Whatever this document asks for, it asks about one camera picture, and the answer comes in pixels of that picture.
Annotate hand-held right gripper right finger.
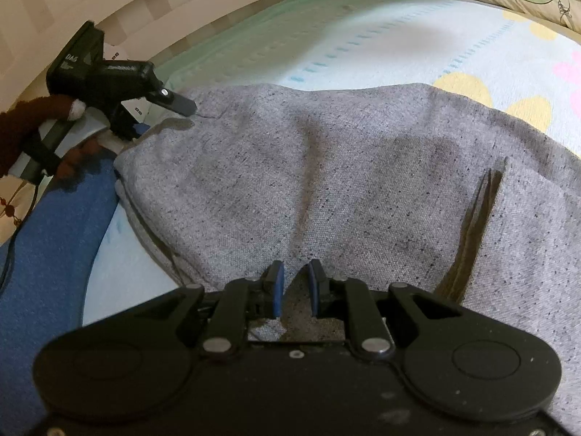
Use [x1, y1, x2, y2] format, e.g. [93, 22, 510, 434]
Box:
[302, 259, 463, 359]

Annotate grey pants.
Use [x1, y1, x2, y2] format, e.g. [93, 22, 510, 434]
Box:
[113, 82, 581, 436]

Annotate white labelled box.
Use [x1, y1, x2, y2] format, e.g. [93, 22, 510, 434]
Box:
[128, 101, 151, 124]

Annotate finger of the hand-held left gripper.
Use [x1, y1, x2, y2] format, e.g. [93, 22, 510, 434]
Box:
[107, 102, 141, 142]
[145, 85, 198, 117]

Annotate pastel printed blanket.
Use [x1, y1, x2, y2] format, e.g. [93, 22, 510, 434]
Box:
[84, 0, 581, 310]

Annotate black cable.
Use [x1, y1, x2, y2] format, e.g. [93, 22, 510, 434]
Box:
[0, 181, 42, 292]

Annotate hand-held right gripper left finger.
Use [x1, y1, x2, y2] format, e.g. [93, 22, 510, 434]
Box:
[136, 260, 286, 356]

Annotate blue cloth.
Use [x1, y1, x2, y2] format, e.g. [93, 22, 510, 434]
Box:
[0, 157, 124, 421]

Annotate person's left hand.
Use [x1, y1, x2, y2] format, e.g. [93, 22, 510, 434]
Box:
[0, 94, 101, 178]

